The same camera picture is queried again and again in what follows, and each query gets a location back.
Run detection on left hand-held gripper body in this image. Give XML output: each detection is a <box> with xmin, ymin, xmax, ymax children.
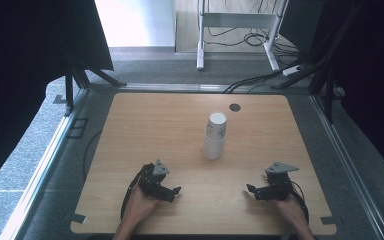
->
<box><xmin>137</xmin><ymin>159</ymin><xmax>171</xmax><ymax>201</ymax></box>

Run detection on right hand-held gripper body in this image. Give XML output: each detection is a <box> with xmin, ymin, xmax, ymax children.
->
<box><xmin>263</xmin><ymin>161</ymin><xmax>300</xmax><ymax>202</ymax></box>

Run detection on plain white paper cup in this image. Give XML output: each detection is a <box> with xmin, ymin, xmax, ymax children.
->
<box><xmin>202</xmin><ymin>133</ymin><xmax>227</xmax><ymax>161</ymax></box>

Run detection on printed white paper cup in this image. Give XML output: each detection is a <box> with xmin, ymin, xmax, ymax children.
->
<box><xmin>205</xmin><ymin>111</ymin><xmax>228</xmax><ymax>141</ymax></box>

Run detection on person's right hand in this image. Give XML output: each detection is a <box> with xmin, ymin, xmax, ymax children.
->
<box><xmin>272</xmin><ymin>193</ymin><xmax>304</xmax><ymax>228</ymax></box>

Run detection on person's left hand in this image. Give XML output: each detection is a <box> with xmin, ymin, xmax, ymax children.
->
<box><xmin>125</xmin><ymin>184</ymin><xmax>161</xmax><ymax>223</ymax></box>

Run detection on white power strip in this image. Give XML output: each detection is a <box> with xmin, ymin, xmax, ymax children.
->
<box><xmin>282</xmin><ymin>65</ymin><xmax>304</xmax><ymax>77</ymax></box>

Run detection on black metal stand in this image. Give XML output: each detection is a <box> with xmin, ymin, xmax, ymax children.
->
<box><xmin>271</xmin><ymin>3</ymin><xmax>364</xmax><ymax>125</ymax></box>

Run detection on black tripod stand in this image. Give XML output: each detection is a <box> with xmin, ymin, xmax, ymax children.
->
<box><xmin>53</xmin><ymin>43</ymin><xmax>128</xmax><ymax>117</ymax></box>

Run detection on black curtain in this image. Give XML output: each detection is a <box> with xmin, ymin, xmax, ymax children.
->
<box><xmin>0</xmin><ymin>0</ymin><xmax>115</xmax><ymax>196</ymax></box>
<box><xmin>313</xmin><ymin>0</ymin><xmax>384</xmax><ymax>186</ymax></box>

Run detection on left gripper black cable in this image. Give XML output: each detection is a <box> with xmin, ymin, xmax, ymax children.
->
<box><xmin>120</xmin><ymin>163</ymin><xmax>155</xmax><ymax>221</ymax></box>

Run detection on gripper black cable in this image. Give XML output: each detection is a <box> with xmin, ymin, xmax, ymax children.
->
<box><xmin>289</xmin><ymin>180</ymin><xmax>310</xmax><ymax>225</ymax></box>
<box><xmin>120</xmin><ymin>163</ymin><xmax>155</xmax><ymax>221</ymax></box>

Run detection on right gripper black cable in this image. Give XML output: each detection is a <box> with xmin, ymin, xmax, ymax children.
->
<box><xmin>289</xmin><ymin>180</ymin><xmax>310</xmax><ymax>225</ymax></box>

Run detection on thin black cable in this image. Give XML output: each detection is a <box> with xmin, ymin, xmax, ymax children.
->
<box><xmin>82</xmin><ymin>129</ymin><xmax>104</xmax><ymax>183</ymax></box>

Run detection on aluminium rail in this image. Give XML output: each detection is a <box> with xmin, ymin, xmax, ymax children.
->
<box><xmin>118</xmin><ymin>83</ymin><xmax>234</xmax><ymax>93</ymax></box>
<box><xmin>309</xmin><ymin>94</ymin><xmax>384</xmax><ymax>240</ymax></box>
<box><xmin>0</xmin><ymin>88</ymin><xmax>89</xmax><ymax>240</ymax></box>

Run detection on black floor cables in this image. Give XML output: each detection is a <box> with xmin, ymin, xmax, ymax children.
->
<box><xmin>203</xmin><ymin>0</ymin><xmax>314</xmax><ymax>94</ymax></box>

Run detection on white metal table frame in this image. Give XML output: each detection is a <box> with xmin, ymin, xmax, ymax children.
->
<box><xmin>196</xmin><ymin>0</ymin><xmax>290</xmax><ymax>72</ymax></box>

